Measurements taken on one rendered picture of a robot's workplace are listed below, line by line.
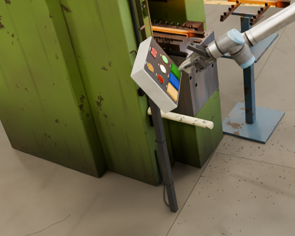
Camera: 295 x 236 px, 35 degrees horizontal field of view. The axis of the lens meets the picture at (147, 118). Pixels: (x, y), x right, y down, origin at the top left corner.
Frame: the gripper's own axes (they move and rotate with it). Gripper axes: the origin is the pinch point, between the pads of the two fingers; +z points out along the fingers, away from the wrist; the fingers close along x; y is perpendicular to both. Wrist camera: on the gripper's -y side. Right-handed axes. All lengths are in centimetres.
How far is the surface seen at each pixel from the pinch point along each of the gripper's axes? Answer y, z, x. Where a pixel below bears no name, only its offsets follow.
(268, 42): 54, -29, 80
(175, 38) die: 0.4, 7.2, 42.3
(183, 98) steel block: 34, 25, 32
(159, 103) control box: -0.8, 9.2, -27.1
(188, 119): 34.2, 19.2, 4.8
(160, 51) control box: -12.6, 3.3, 2.8
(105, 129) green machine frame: 22, 84, 27
